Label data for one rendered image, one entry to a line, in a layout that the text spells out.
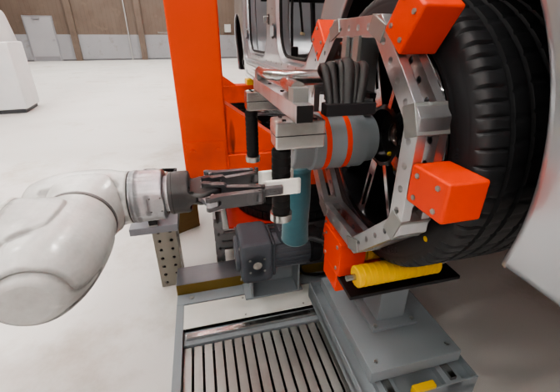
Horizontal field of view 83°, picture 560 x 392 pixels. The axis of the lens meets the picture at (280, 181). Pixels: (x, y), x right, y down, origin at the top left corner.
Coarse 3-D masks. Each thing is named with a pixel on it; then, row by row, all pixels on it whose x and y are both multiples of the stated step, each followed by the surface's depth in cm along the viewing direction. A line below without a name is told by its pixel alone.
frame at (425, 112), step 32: (352, 32) 69; (384, 32) 58; (384, 64) 59; (416, 64) 56; (416, 96) 52; (416, 128) 51; (448, 128) 52; (416, 160) 54; (320, 192) 99; (352, 224) 89; (384, 224) 64; (416, 224) 60
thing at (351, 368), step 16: (320, 288) 129; (320, 304) 118; (320, 320) 120; (336, 320) 114; (336, 336) 106; (336, 352) 106; (352, 352) 103; (352, 368) 98; (432, 368) 97; (448, 368) 94; (464, 368) 98; (352, 384) 94; (368, 384) 93; (384, 384) 90; (400, 384) 93; (416, 384) 90; (432, 384) 90; (448, 384) 91; (464, 384) 93
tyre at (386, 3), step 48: (384, 0) 70; (480, 0) 57; (528, 0) 60; (480, 48) 50; (528, 48) 52; (480, 96) 49; (528, 96) 51; (480, 144) 50; (528, 144) 52; (528, 192) 55; (432, 240) 63; (480, 240) 60
